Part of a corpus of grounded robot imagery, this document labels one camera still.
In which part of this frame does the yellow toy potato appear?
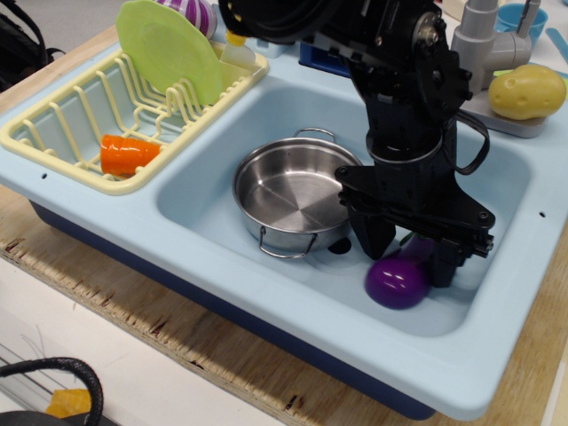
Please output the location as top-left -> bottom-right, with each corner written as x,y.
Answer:
488,64 -> 567,121

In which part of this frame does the blue plastic bowl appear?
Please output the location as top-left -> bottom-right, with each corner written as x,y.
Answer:
494,4 -> 548,46

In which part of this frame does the dark blue plastic box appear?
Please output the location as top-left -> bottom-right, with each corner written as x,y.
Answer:
299,42 -> 351,78

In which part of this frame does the black backpack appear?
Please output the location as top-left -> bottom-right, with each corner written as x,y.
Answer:
1,0 -> 65,92

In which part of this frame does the yellow dish rack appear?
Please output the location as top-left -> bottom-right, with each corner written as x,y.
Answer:
1,50 -> 269,195

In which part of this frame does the orange plastic cup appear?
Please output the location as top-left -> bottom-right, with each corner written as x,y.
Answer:
100,134 -> 161,177

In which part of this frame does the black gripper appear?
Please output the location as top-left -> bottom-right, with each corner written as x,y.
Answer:
335,133 -> 495,288

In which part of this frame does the light blue toy sink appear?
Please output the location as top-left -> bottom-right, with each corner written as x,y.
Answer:
1,47 -> 567,420

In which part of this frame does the light blue soap holder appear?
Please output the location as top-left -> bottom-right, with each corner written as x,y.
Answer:
252,39 -> 294,59

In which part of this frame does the stainless steel pot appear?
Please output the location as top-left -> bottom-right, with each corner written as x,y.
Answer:
232,128 -> 361,259

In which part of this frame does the grey toy faucet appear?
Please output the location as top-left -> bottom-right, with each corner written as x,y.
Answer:
451,0 -> 547,138

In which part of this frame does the yellow toy dish brush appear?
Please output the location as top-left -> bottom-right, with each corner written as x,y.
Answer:
220,30 -> 256,67

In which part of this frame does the green plastic plate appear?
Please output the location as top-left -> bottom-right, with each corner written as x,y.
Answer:
115,1 -> 224,106

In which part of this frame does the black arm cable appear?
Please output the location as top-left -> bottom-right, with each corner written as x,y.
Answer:
452,110 -> 491,176

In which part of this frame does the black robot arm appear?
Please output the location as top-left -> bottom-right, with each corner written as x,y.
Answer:
219,1 -> 495,288

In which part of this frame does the black braided cable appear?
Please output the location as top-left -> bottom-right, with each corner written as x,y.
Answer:
0,357 -> 104,426

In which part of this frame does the purple striped cup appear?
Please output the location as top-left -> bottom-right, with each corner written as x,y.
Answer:
158,0 -> 217,39

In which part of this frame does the purple toy eggplant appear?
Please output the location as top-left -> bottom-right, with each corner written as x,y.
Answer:
365,233 -> 435,310

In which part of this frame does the yellow tape piece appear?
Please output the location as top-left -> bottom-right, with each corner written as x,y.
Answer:
44,389 -> 91,419

